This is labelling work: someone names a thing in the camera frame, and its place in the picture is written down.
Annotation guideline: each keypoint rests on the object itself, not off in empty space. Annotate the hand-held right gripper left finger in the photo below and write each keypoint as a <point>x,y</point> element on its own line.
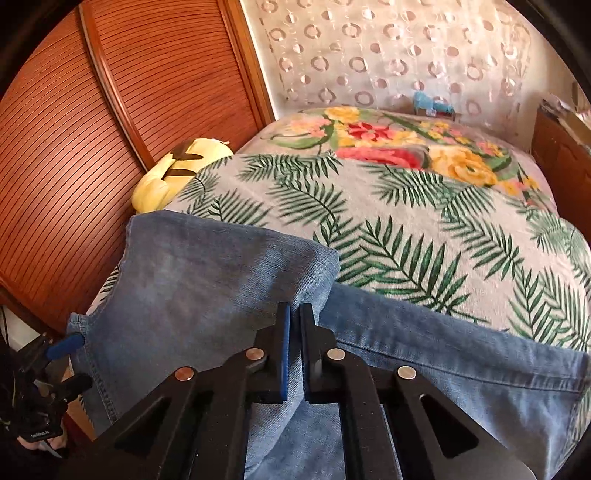
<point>286,360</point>

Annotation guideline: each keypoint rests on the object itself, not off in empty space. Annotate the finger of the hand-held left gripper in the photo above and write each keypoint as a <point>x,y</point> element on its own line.
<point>67,346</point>
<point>78,385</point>

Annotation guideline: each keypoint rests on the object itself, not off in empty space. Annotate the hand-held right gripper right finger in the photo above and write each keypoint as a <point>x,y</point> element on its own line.
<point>305,360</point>

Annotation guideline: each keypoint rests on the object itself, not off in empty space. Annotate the blue denim pants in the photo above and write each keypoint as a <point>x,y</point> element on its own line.
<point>207,286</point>

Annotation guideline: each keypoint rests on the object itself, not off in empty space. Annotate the person's left hand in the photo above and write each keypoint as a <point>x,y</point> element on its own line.
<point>55,446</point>

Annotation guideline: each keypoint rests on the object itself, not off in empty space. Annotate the floral leaf printed blanket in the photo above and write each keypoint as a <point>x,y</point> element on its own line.
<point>392,221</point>

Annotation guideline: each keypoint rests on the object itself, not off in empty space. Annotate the yellow plush toy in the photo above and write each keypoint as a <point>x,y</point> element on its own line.
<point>157,189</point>

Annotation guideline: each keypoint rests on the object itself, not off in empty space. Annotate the wooden slatted wardrobe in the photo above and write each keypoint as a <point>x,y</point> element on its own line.
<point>92,138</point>

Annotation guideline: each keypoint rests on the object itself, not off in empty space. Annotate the blue toy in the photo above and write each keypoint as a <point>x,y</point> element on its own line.
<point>422,102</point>

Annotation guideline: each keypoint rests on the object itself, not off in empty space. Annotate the circle patterned sheer curtain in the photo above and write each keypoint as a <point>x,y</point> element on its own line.
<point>369,46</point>

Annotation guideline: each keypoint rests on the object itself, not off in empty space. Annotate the wooden side cabinet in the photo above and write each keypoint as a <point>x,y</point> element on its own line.
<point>563,152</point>

